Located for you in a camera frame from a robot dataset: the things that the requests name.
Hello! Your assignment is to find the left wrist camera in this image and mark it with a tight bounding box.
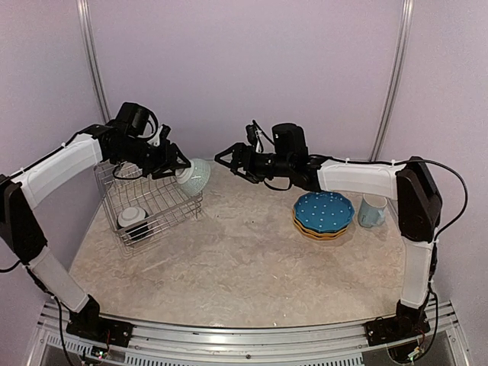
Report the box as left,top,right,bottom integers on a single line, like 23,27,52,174
113,102,171,147

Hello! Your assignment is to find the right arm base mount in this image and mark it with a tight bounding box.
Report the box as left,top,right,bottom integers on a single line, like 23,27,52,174
364,302,431,346

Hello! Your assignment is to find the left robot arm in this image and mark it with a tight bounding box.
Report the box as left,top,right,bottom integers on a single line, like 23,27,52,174
1,124,194,339

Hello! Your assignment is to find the light blue mug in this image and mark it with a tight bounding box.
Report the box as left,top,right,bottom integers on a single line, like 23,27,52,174
358,194,387,228

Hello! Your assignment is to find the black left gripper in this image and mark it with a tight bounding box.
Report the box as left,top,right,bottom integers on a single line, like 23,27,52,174
114,136,190,178

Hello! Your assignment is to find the small pale ribbed cup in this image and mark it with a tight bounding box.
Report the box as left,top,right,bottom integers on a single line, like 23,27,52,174
175,159,211,197

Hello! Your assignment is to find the aluminium frame post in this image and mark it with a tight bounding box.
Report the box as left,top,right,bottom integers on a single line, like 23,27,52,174
369,0,415,161
76,0,111,122

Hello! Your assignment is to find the right aluminium frame post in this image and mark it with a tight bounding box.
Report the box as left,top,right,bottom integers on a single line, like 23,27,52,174
369,0,415,161

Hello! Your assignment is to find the front aluminium rail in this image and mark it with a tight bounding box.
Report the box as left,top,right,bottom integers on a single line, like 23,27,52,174
23,300,473,365

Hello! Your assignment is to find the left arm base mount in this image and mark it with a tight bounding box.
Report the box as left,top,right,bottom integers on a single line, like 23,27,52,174
66,295,134,348

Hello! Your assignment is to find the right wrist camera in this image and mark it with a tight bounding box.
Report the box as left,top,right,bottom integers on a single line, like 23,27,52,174
244,120,309,161

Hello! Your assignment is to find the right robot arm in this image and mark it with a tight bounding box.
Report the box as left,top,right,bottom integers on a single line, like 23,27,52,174
214,143,447,339

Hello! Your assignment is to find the blue dotted plate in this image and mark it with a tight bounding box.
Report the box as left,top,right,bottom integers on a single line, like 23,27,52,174
293,191,355,232

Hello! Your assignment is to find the yellow dotted plate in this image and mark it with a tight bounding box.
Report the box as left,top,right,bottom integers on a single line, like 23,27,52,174
293,221,348,235
298,230,347,241

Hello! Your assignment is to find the dark teal white bowl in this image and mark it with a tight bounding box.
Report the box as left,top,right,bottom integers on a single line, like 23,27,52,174
117,207,149,238

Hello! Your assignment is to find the left aluminium frame post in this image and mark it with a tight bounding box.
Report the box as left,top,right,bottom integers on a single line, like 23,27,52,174
76,0,111,122

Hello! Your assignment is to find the metal wire dish rack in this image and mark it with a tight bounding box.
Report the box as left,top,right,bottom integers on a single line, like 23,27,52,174
94,163,202,247

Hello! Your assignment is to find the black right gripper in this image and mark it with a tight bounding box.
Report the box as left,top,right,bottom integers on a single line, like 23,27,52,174
214,142,292,183

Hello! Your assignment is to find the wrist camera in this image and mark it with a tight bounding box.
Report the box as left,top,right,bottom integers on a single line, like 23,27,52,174
244,120,309,161
113,102,171,147

